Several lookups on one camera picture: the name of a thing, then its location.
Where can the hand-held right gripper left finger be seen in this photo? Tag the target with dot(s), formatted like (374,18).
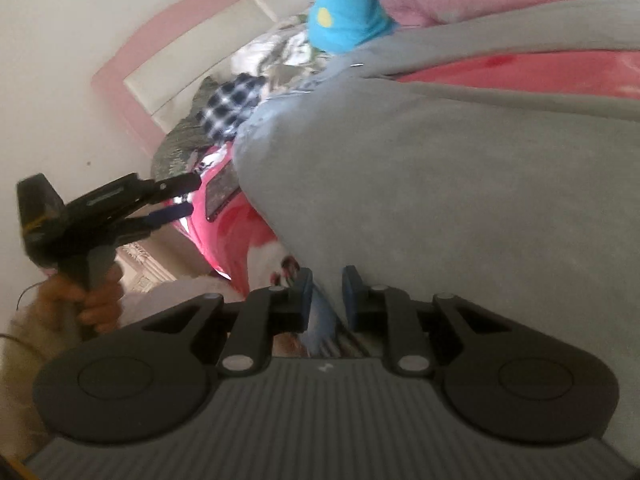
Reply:
(304,300)

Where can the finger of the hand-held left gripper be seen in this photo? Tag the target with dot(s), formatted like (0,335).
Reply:
(167,216)
(175,186)

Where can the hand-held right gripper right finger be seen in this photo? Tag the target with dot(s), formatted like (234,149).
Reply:
(352,300)

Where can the grey hoodie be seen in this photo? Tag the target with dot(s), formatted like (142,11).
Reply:
(450,185)

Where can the person's left hand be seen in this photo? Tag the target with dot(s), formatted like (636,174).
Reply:
(100,305)

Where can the olive patterned pillow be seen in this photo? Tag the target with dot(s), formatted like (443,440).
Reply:
(180,145)

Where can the navy white plaid shirt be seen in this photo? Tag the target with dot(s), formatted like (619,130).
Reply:
(230,105)

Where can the cream pink headboard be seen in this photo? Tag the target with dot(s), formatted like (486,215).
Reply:
(200,45)

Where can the white fleece blanket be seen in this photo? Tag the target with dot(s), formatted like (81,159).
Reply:
(280,55)

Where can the blue pillow with yellow dot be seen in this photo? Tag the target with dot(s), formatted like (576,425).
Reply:
(350,15)

